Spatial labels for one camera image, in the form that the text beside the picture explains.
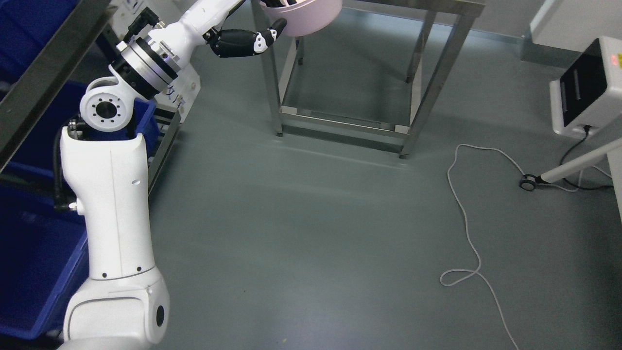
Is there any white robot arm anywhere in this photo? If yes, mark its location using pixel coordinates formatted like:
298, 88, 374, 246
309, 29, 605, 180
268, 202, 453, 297
60, 0, 242, 350

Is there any white floor cable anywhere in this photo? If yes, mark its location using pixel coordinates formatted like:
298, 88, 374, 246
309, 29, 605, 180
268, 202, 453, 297
440, 144, 613, 350

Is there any white labelled sign panel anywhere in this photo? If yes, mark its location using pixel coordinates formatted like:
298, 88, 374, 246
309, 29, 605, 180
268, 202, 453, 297
165, 64, 202, 111

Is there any black power cable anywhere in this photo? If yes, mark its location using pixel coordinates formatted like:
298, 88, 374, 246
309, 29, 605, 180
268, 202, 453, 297
559, 125, 614, 191

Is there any stainless steel table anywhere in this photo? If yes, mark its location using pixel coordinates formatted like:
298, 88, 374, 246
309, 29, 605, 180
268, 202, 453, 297
251, 0, 485, 159

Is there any white black box device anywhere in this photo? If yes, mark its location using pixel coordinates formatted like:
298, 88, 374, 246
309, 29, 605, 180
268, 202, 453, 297
549, 36, 622, 138

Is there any pink bowl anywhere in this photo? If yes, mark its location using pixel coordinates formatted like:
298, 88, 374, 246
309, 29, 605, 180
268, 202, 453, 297
259, 0, 344, 21
268, 16, 334, 37

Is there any white wheeled stand leg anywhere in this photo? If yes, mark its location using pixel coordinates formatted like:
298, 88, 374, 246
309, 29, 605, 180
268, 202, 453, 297
519, 136, 622, 192

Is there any blue bin lower left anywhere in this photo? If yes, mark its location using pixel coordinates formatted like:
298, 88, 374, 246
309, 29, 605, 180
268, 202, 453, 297
0, 80, 160, 340

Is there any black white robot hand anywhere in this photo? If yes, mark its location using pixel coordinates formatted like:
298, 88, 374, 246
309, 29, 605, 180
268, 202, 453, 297
202, 0, 288, 58

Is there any metal shelf rack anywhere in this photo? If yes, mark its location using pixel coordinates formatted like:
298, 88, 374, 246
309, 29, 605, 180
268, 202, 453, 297
0, 0, 183, 195

